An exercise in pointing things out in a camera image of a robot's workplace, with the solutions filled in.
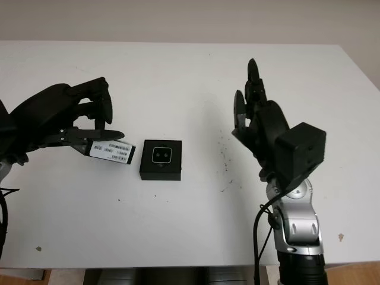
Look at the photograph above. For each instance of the black RealSense box lid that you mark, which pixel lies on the black RealSense box lid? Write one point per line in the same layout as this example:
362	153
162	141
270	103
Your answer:
112	152

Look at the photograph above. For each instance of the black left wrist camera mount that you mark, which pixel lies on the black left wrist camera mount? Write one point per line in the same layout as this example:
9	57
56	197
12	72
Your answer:
4	127

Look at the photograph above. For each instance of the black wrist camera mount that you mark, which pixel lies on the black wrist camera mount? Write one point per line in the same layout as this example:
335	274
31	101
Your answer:
4	127
300	151

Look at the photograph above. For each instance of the dark grey robot lower body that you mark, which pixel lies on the dark grey robot lower body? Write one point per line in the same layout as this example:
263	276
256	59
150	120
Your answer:
175	276

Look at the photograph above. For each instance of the black box base with insert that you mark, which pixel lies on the black box base with insert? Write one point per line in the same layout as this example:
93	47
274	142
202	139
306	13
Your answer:
160	172

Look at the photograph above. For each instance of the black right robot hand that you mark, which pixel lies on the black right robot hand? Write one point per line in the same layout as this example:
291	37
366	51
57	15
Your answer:
267	127

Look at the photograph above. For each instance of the white table leg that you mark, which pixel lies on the white table leg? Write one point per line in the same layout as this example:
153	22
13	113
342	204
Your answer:
271	271

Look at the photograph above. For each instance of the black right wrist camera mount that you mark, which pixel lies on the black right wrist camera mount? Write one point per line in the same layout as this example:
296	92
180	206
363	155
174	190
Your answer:
300	151

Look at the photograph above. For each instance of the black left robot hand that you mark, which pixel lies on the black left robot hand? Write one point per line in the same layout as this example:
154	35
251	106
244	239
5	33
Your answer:
47	112

